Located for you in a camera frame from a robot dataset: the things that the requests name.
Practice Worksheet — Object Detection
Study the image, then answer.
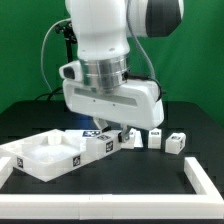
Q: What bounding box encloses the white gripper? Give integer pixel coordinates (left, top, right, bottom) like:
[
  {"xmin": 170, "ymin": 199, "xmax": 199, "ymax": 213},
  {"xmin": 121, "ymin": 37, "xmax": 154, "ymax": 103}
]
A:
[{"xmin": 63, "ymin": 79, "xmax": 164, "ymax": 143}]

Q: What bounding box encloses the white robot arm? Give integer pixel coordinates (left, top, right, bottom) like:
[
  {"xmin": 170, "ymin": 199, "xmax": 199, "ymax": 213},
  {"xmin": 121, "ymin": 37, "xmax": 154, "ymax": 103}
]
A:
[{"xmin": 59, "ymin": 0, "xmax": 184, "ymax": 142}]

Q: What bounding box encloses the white tag base sheet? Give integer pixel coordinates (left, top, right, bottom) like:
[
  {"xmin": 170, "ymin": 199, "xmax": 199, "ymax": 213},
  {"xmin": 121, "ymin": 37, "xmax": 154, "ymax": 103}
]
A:
[{"xmin": 64, "ymin": 129, "xmax": 144, "ymax": 148}]

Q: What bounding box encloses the white obstacle fence bar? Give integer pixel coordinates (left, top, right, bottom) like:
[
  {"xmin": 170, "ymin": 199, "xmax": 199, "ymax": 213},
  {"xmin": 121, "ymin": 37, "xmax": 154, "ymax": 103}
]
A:
[{"xmin": 0, "ymin": 157, "xmax": 224, "ymax": 220}]

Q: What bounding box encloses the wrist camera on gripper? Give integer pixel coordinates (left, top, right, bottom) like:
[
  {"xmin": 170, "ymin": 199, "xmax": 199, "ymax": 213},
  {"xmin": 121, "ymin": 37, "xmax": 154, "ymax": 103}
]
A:
[{"xmin": 59, "ymin": 61, "xmax": 82, "ymax": 82}]

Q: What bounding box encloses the grey camera cable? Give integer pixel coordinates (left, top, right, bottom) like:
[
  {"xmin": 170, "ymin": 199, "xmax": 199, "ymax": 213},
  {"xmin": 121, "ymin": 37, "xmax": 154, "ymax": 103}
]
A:
[{"xmin": 40, "ymin": 18, "xmax": 73, "ymax": 94}]

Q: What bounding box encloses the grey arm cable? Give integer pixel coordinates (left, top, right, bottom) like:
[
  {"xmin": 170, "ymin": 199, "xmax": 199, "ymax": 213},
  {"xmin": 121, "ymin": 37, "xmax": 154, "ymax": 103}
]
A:
[{"xmin": 125, "ymin": 0, "xmax": 164, "ymax": 101}]

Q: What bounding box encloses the black camera stand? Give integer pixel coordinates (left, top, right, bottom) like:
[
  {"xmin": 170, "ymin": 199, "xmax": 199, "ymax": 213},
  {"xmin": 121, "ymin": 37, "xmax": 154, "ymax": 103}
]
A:
[{"xmin": 55, "ymin": 22, "xmax": 77, "ymax": 62}]

